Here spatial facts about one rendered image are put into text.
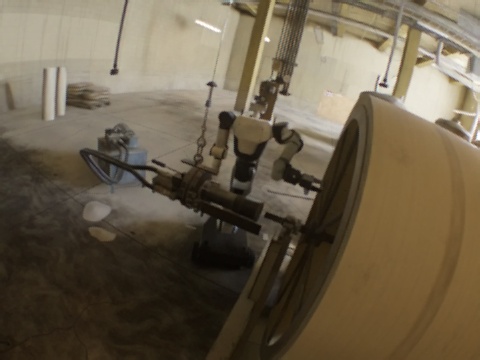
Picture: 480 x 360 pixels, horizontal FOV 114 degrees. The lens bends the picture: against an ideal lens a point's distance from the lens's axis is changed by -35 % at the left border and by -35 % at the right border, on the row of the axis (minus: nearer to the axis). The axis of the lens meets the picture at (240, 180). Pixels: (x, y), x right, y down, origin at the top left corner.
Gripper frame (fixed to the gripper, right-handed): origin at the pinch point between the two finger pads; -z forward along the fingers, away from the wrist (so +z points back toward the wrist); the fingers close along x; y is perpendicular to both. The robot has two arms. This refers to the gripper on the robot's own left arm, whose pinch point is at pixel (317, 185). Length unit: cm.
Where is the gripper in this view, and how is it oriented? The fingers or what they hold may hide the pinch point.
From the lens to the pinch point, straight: 132.4
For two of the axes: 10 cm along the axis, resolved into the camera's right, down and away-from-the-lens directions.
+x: 3.7, -3.9, 8.5
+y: -2.0, 8.6, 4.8
